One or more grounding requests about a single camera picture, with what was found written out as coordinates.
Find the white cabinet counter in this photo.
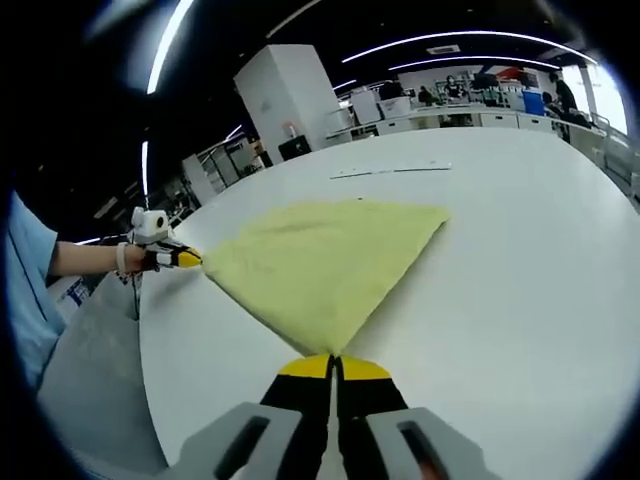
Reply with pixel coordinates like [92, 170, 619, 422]
[324, 102, 609, 146]

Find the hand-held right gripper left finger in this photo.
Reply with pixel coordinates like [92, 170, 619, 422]
[169, 353, 335, 480]

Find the white board blue print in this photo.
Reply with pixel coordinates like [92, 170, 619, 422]
[56, 278, 95, 307]

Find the blue plastic bin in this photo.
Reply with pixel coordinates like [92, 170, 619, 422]
[522, 88, 547, 116]

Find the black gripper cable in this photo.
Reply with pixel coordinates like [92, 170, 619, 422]
[129, 272, 143, 321]

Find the white square pillar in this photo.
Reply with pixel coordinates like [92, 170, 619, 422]
[233, 43, 346, 164]

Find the red wall banner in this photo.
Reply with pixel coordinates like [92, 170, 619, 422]
[492, 64, 527, 82]

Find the white tall appliance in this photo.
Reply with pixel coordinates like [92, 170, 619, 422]
[351, 89, 384, 125]

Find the person's left hand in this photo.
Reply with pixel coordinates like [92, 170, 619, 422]
[124, 243, 160, 274]

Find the yellow blue black garment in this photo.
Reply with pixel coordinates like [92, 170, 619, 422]
[201, 198, 451, 357]

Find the white power strip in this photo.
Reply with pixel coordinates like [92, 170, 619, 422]
[329, 160, 453, 180]

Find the black floor cabinet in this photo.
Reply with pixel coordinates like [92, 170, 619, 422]
[278, 134, 312, 161]

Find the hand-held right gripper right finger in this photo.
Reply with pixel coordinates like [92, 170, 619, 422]
[335, 354, 501, 480]

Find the white storage box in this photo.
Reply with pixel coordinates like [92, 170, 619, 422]
[379, 97, 414, 120]

